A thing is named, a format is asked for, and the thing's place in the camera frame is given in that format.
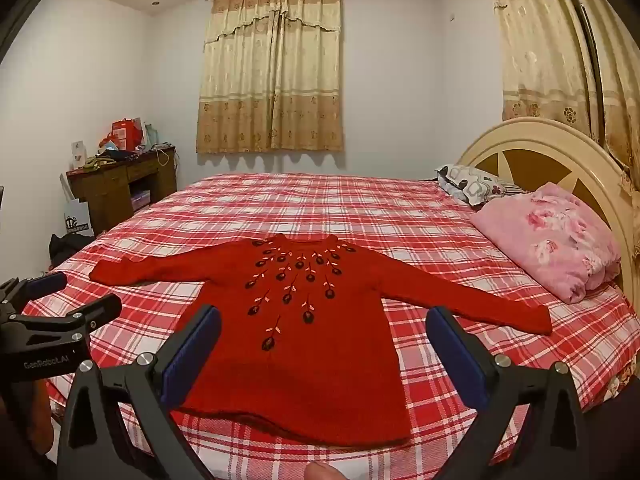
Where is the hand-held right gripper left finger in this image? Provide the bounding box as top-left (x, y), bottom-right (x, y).
top-left (56, 304), bottom-right (223, 480)

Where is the brown wooden desk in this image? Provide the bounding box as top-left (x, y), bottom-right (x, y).
top-left (66, 146), bottom-right (177, 235)

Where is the pink floral pillow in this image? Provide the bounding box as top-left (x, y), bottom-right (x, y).
top-left (471, 182), bottom-right (622, 305)

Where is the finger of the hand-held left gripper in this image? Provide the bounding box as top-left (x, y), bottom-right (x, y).
top-left (0, 271), bottom-right (68, 311)
top-left (7, 294), bottom-right (123, 344)

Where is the beige window curtain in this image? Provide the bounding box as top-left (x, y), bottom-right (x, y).
top-left (196, 0), bottom-right (345, 155)

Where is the dark bag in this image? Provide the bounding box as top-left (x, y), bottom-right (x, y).
top-left (48, 232), bottom-right (96, 267)

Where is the red knitted sweater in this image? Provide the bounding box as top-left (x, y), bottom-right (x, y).
top-left (89, 232), bottom-right (553, 448)

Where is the red plaid bed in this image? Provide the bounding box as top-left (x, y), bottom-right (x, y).
top-left (22, 172), bottom-right (640, 480)

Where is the beige floral side curtain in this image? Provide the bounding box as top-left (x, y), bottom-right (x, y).
top-left (482, 0), bottom-right (640, 261)

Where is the red gift box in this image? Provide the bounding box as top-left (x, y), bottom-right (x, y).
top-left (111, 118), bottom-right (143, 152)

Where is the white paper bag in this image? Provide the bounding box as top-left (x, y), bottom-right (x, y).
top-left (60, 174), bottom-right (96, 238)

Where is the grey patterned pillow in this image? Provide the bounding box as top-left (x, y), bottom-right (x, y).
top-left (435, 164), bottom-right (526, 206)

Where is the person's right hand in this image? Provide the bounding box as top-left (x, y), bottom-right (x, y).
top-left (305, 461), bottom-right (347, 480)

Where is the cream wooden headboard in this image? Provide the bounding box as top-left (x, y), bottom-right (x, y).
top-left (457, 116), bottom-right (636, 291)

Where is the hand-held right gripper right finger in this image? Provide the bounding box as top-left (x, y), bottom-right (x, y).
top-left (426, 305), bottom-right (591, 480)

